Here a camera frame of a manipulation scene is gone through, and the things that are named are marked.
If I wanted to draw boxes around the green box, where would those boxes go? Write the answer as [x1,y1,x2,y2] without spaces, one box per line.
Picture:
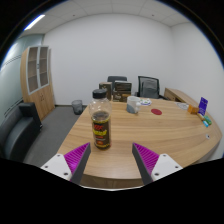
[203,114,213,126]

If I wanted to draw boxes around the purple standing card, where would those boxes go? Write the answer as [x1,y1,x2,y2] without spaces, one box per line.
[197,96,209,117]

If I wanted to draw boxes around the flat brown gold-printed box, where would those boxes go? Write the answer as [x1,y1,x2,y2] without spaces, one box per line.
[112,92,132,103]

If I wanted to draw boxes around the white mug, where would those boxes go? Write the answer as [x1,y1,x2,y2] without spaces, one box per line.
[125,95,142,115]

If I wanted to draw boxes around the black mesh office chair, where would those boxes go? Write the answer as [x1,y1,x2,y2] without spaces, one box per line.
[134,75,164,100]

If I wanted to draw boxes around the clear drink bottle black cap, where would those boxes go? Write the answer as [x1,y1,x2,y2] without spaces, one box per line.
[88,88,113,151]

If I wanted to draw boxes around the wooden side desk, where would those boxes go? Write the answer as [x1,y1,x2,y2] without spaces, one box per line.
[163,87,199,108]

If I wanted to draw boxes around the long ceiling light panel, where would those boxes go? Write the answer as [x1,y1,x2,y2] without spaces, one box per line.
[23,13,47,32]

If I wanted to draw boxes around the grey waste bin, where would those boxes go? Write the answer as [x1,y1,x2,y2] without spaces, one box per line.
[71,99,84,116]

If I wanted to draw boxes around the wooden shelf cabinet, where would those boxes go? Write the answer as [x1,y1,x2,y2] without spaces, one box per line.
[19,45,56,122]

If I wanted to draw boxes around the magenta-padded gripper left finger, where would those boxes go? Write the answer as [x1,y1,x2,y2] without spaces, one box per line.
[40,142,92,185]

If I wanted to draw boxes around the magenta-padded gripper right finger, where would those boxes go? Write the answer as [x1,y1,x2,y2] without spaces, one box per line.
[131,142,184,186]

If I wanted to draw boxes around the flat round red coaster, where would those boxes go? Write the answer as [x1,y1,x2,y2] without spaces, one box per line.
[150,107,163,116]

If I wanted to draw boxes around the black padded office chair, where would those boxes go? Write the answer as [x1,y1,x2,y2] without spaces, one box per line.
[106,75,128,89]

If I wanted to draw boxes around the black leather sofa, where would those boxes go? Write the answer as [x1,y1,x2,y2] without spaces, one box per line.
[0,101,44,162]

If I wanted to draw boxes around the white printed leaflet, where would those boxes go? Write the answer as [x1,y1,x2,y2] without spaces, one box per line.
[139,98,153,107]

